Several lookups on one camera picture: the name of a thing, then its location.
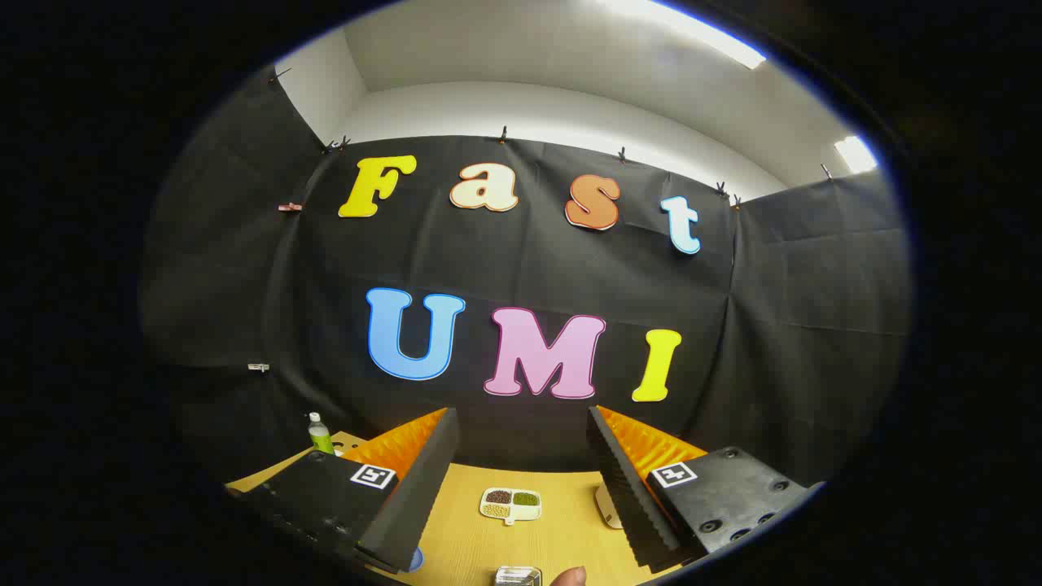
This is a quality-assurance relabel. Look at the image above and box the white divided bean dish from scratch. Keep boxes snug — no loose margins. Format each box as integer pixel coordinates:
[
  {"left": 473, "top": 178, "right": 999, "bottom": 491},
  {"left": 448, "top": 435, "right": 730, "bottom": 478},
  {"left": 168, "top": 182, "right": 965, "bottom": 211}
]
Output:
[{"left": 479, "top": 487, "right": 543, "bottom": 527}]

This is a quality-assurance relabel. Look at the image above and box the ceiling light panel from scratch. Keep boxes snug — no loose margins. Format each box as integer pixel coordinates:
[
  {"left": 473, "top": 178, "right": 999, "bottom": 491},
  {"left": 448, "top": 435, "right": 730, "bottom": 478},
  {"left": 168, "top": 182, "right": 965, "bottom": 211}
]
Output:
[{"left": 834, "top": 135, "right": 879, "bottom": 174}]

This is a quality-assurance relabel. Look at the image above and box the row of black cloth clips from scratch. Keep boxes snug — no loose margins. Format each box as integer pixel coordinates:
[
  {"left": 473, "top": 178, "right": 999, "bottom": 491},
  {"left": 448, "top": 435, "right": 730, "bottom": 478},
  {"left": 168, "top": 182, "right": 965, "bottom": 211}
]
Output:
[{"left": 269, "top": 67, "right": 835, "bottom": 211}]

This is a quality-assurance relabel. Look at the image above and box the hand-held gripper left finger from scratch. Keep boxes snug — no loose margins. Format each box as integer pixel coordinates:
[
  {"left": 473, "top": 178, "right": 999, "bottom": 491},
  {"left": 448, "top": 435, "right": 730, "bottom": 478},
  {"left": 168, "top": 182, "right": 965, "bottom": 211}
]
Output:
[{"left": 236, "top": 407, "right": 461, "bottom": 575}]

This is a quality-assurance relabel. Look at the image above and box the white toaster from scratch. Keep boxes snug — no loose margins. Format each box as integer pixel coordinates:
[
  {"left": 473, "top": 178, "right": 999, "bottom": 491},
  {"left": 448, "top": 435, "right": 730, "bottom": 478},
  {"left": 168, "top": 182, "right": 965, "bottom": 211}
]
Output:
[{"left": 597, "top": 482, "right": 624, "bottom": 530}]

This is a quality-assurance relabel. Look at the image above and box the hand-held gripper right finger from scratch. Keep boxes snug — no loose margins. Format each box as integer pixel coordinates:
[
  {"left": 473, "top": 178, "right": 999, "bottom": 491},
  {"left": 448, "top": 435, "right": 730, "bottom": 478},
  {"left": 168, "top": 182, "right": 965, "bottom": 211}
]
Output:
[{"left": 586, "top": 405, "right": 825, "bottom": 575}]

